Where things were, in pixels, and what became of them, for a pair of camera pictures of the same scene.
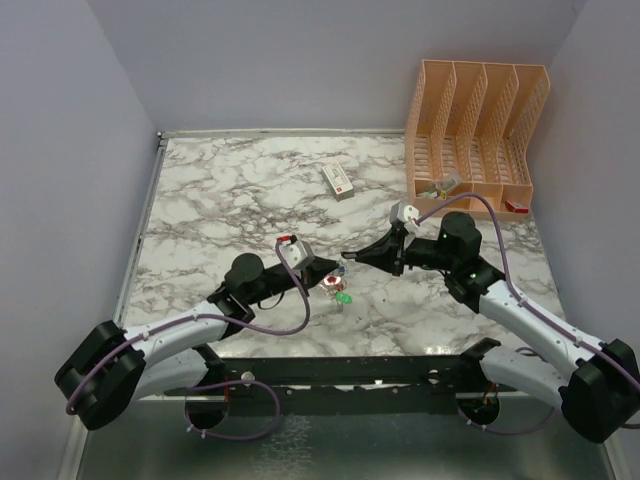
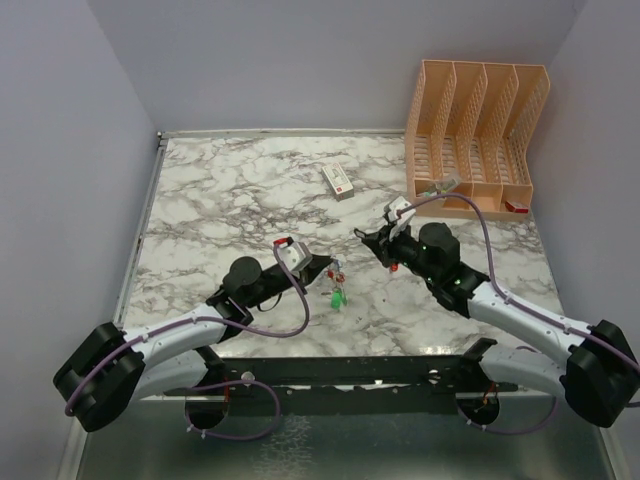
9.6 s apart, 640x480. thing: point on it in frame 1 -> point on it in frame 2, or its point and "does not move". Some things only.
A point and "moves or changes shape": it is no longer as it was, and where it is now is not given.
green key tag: [343, 297] moves or changes shape
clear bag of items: [438, 188] does not move
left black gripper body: [277, 282] does not move
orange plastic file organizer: [468, 138] does not move
